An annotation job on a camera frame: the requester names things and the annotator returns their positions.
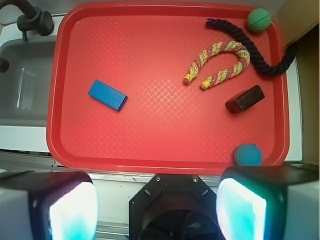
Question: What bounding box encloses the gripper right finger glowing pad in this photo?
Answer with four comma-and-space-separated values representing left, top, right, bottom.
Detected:
216, 165, 320, 240

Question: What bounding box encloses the black toy faucet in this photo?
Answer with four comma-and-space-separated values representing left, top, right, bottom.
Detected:
0, 0, 54, 42

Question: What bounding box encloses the black faucet knob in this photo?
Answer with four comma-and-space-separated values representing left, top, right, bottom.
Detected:
0, 58, 10, 73

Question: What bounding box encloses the black rectangular box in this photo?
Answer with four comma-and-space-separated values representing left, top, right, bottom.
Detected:
225, 85, 265, 114

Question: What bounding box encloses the grey toy sink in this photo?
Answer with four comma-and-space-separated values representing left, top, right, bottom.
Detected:
0, 36, 57, 127

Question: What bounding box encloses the multicolour braided rope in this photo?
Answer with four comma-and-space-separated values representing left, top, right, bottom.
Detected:
182, 41, 251, 90

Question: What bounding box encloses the green ball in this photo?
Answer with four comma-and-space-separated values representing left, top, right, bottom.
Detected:
246, 8, 272, 33

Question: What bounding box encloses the blue rectangular block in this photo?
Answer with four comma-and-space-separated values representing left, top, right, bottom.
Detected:
88, 79, 128, 111

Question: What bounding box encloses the blue ball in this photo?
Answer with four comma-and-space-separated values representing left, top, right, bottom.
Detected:
234, 143, 263, 166

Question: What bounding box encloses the dark navy rope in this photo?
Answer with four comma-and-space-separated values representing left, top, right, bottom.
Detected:
205, 17, 298, 78

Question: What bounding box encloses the red plastic tray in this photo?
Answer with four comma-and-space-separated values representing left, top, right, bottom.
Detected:
46, 2, 290, 175

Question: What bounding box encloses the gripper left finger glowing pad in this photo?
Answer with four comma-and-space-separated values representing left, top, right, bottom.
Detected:
0, 170, 99, 240

